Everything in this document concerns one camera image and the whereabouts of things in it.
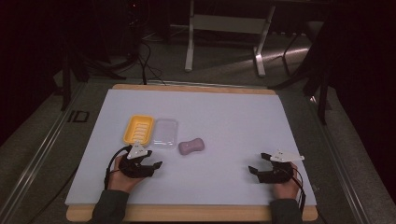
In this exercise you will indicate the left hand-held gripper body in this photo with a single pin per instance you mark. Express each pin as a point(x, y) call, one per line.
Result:
point(134, 169)

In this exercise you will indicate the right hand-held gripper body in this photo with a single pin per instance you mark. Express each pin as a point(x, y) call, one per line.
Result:
point(280, 174)

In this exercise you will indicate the yellow soap dish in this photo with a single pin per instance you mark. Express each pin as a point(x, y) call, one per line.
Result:
point(139, 129)

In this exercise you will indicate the clear plastic container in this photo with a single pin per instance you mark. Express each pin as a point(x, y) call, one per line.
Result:
point(165, 133)

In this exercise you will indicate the pink soap bar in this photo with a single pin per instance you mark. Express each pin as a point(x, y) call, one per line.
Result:
point(191, 146)

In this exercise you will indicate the person's right hand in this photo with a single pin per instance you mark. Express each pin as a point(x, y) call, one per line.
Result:
point(288, 189)

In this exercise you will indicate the person's left hand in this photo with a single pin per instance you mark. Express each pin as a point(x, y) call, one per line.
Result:
point(120, 182)

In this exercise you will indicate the white table mat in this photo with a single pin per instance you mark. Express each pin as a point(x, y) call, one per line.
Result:
point(218, 124)

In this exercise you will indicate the wooden table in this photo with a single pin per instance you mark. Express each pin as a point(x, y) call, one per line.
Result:
point(193, 213)

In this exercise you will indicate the black stand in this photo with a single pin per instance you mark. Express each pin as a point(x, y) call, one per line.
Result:
point(66, 77)
point(323, 77)

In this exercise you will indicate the metal floor rail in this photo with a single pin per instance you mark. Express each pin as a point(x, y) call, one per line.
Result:
point(34, 161)
point(342, 174)

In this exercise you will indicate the white desk frame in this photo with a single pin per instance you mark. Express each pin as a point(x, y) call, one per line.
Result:
point(230, 24)

